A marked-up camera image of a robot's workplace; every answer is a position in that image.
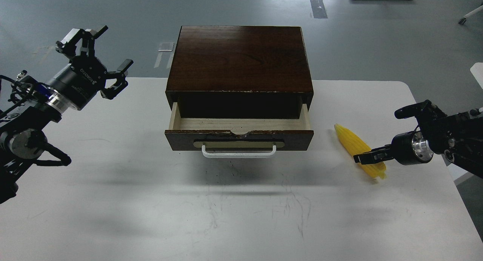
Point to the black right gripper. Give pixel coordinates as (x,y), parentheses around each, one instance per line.
(408,148)

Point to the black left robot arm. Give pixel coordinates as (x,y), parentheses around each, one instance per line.
(36,104)

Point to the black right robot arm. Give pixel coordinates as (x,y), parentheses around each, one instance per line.
(458,137)

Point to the white chair leg with caster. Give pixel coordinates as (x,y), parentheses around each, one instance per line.
(463,20)

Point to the dark wooden drawer cabinet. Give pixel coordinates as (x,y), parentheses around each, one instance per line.
(246,72)

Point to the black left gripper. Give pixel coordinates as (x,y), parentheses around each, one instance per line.
(85,75)

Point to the yellow corn cob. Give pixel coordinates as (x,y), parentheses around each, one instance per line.
(354,145)

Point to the wooden drawer with white handle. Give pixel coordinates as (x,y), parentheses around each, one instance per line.
(239,138)

